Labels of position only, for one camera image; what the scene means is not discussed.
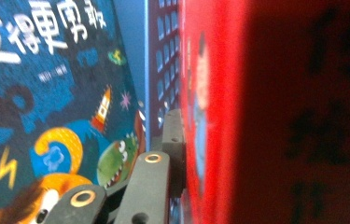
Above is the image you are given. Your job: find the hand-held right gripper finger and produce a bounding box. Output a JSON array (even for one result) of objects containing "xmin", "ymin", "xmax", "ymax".
[{"xmin": 161, "ymin": 108, "xmax": 187, "ymax": 199}]

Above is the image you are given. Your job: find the red book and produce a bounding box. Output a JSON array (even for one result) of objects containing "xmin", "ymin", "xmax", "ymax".
[{"xmin": 176, "ymin": 0, "xmax": 350, "ymax": 224}]

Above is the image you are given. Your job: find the blue plastic file rack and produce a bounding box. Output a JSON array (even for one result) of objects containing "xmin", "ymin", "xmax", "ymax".
[{"xmin": 113, "ymin": 0, "xmax": 183, "ymax": 146}]

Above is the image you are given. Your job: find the blue cartoon cover book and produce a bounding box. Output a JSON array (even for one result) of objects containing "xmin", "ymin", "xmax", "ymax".
[{"xmin": 0, "ymin": 0, "xmax": 147, "ymax": 224}]

